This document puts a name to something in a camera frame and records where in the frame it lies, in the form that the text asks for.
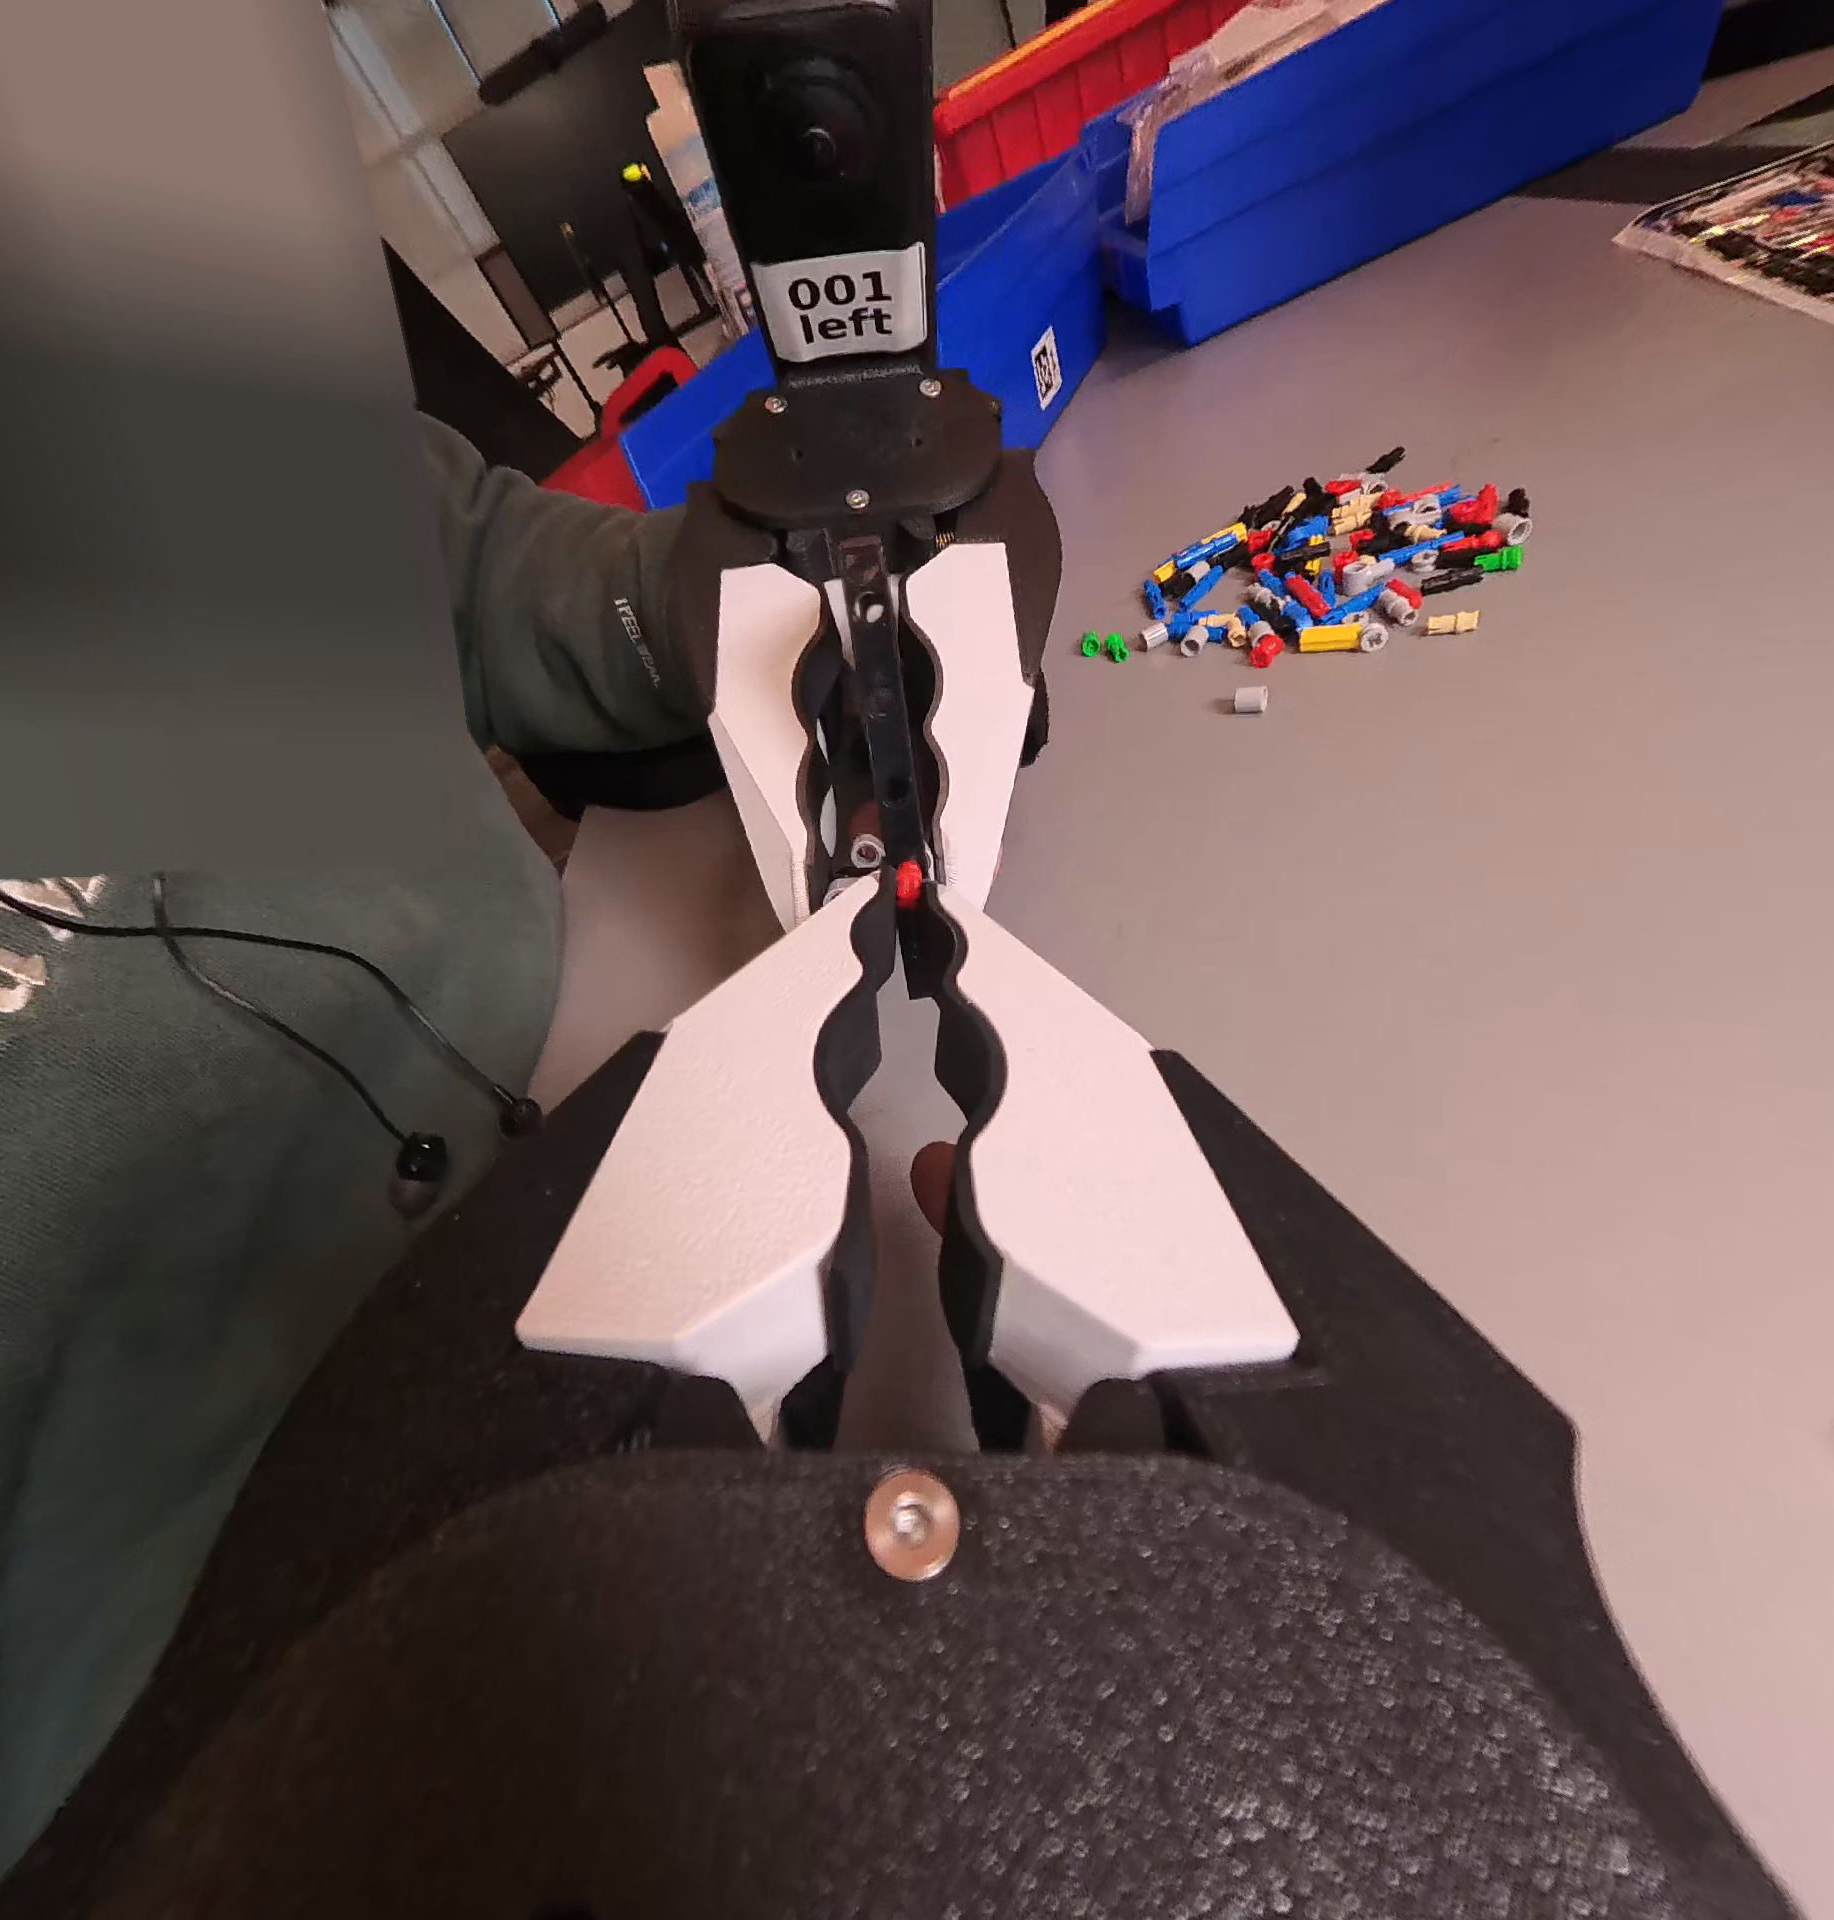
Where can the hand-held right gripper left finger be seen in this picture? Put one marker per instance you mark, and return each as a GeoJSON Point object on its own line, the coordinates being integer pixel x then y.
{"type": "Point", "coordinates": [692, 1185]}

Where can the blue plastic bin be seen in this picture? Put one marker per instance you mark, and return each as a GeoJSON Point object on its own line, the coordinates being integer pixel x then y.
{"type": "Point", "coordinates": [1383, 165]}
{"type": "Point", "coordinates": [992, 300]}

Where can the pile of small lego pieces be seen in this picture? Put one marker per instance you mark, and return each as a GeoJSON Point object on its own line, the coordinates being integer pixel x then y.
{"type": "Point", "coordinates": [1338, 570]}

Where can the person's right hand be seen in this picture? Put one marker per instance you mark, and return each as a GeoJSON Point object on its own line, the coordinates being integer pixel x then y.
{"type": "Point", "coordinates": [933, 1185]}

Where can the lego instruction booklet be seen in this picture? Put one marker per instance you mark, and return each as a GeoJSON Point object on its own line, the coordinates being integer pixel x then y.
{"type": "Point", "coordinates": [1772, 225]}

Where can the red lego pin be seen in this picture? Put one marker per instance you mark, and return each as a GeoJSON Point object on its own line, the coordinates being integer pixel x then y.
{"type": "Point", "coordinates": [907, 885]}

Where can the black lego frame assembly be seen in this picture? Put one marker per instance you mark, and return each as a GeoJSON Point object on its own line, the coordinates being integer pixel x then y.
{"type": "Point", "coordinates": [879, 705]}

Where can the red plastic bin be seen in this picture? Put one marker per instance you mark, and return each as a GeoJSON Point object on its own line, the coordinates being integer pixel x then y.
{"type": "Point", "coordinates": [1007, 136]}

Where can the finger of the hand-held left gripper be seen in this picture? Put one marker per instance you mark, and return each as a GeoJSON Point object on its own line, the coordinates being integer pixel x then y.
{"type": "Point", "coordinates": [752, 675]}
{"type": "Point", "coordinates": [984, 675]}

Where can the clear plastic bag of parts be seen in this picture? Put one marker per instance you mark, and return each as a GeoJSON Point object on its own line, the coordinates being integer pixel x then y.
{"type": "Point", "coordinates": [1158, 106]}

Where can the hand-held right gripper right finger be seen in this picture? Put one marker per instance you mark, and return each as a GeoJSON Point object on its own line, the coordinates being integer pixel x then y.
{"type": "Point", "coordinates": [1112, 1185]}

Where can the person's green sweatshirt torso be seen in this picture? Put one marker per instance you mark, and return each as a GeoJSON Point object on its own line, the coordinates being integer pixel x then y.
{"type": "Point", "coordinates": [109, 1350]}

